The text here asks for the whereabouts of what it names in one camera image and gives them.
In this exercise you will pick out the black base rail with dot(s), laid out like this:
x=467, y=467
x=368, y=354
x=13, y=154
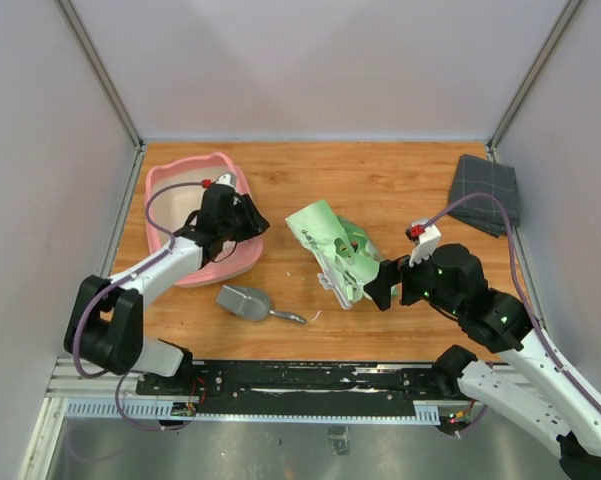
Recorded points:
x=303, y=388

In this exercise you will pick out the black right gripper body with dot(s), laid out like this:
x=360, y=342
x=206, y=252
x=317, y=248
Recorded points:
x=418, y=283

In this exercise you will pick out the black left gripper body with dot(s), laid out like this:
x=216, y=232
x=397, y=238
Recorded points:
x=228, y=228

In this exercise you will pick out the pink litter box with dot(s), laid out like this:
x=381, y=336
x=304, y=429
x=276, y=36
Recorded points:
x=172, y=208

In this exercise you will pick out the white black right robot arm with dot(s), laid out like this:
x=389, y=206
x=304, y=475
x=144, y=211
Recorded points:
x=562, y=411

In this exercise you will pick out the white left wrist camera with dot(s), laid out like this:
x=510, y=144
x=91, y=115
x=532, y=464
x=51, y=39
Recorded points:
x=228, y=179

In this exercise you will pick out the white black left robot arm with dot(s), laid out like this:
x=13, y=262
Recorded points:
x=106, y=327

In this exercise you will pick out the white plastic bag clip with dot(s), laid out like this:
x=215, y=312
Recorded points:
x=330, y=279

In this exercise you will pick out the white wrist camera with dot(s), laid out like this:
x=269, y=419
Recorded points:
x=228, y=179
x=425, y=238

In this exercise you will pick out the grey metal scoop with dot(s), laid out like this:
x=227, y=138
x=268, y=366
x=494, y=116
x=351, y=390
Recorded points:
x=252, y=304

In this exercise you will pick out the green cat litter bag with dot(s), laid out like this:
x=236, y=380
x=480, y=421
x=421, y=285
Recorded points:
x=346, y=246

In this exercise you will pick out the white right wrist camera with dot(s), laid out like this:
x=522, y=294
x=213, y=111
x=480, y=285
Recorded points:
x=425, y=238

